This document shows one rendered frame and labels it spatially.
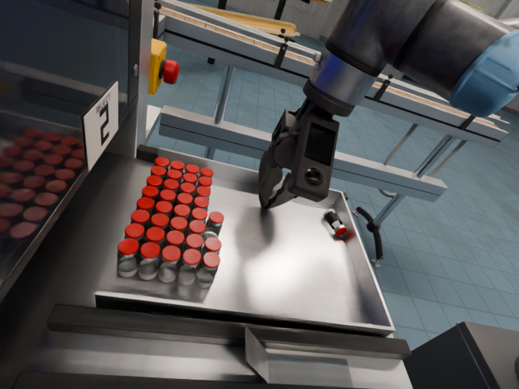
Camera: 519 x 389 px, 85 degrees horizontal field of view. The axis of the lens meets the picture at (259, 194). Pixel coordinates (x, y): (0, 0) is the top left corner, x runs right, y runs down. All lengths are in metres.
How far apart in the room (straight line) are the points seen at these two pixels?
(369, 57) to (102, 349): 0.40
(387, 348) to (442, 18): 0.36
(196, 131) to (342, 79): 1.08
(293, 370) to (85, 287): 0.24
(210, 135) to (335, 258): 1.02
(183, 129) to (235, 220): 0.98
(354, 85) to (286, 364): 0.32
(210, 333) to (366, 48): 0.34
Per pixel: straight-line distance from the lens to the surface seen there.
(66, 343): 0.35
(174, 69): 0.55
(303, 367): 0.37
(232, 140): 1.38
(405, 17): 0.35
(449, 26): 0.35
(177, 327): 0.32
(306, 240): 0.47
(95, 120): 0.31
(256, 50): 1.20
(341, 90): 0.36
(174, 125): 1.38
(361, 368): 0.41
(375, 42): 0.35
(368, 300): 0.45
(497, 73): 0.34
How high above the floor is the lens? 1.20
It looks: 39 degrees down
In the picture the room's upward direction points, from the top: 23 degrees clockwise
